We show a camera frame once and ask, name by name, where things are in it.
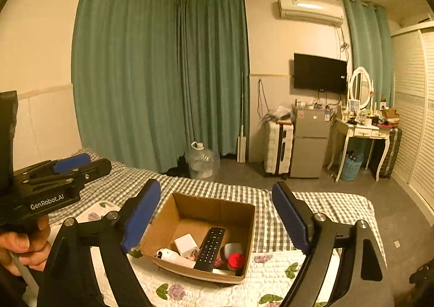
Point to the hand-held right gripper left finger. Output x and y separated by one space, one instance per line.
140 222

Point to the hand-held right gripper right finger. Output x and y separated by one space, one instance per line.
293 222

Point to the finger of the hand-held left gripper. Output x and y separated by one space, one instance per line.
73 162
98 168

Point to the white handheld device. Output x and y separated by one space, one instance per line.
169 255

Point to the small white square box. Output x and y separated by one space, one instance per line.
185 244

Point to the brown cardboard box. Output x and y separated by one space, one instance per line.
203 212

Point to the white round jar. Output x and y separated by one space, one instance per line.
232 247

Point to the red capped container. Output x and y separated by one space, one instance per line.
236 260

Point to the black remote control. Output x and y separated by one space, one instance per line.
211 247

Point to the white bar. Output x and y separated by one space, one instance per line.
223 272

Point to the person's left hand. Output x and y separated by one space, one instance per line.
23 246

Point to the black bag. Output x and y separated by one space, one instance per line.
178 168

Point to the white hard suitcase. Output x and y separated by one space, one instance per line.
274 147

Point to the blue laundry basket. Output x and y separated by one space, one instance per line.
351 168

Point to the silver small fridge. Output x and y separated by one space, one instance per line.
310 144

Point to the grey checked bed sheet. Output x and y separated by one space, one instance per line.
220 188

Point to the clear water jug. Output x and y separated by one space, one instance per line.
201 163

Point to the white flat mop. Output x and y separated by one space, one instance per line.
241 147

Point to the white floral quilt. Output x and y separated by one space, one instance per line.
203 293

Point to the wide teal curtain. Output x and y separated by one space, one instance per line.
129 73

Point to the clear plastic bag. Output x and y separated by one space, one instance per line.
281 111

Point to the white dressing table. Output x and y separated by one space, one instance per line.
366 132

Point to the row of small bottles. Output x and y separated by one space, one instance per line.
312 104

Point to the dark striped suitcase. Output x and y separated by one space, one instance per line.
391 151

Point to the cluster of cosmetics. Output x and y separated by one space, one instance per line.
373 117

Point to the dark fuzzy cloth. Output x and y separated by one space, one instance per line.
422 274

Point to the white oval vanity mirror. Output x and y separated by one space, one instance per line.
361 86

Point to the white louvred wardrobe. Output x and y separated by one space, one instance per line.
413 107

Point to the narrow teal curtain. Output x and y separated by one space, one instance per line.
369 42

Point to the white air conditioner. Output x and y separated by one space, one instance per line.
310 10

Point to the black wall television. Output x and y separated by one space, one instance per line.
320 73

